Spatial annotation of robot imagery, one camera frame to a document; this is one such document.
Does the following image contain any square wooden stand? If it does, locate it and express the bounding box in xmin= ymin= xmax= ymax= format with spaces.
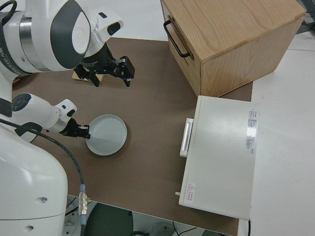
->
xmin=72 ymin=70 xmax=103 ymax=83

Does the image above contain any wooden drawer cabinet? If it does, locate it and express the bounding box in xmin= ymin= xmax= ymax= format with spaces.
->
xmin=159 ymin=0 xmax=307 ymax=98

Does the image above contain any gray round plate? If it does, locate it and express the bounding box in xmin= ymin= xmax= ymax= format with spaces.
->
xmin=86 ymin=115 xmax=128 ymax=156

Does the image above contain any white oven handle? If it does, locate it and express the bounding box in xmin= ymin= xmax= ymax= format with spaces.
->
xmin=179 ymin=118 xmax=195 ymax=158

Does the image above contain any dark round pedestal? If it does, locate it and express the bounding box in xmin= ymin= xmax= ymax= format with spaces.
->
xmin=85 ymin=203 xmax=135 ymax=236

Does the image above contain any brown table mat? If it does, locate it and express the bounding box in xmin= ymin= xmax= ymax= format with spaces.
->
xmin=11 ymin=37 xmax=254 ymax=231

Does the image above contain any black drawer handle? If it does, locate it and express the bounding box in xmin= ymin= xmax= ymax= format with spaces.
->
xmin=163 ymin=20 xmax=195 ymax=59

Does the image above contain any black cable with metal connector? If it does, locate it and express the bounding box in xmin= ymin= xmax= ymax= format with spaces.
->
xmin=0 ymin=118 xmax=92 ymax=236

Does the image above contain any white toaster oven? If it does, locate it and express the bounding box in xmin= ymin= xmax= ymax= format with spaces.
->
xmin=174 ymin=95 xmax=260 ymax=221

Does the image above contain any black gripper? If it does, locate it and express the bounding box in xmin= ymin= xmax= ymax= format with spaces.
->
xmin=60 ymin=118 xmax=91 ymax=140
xmin=74 ymin=42 xmax=136 ymax=88

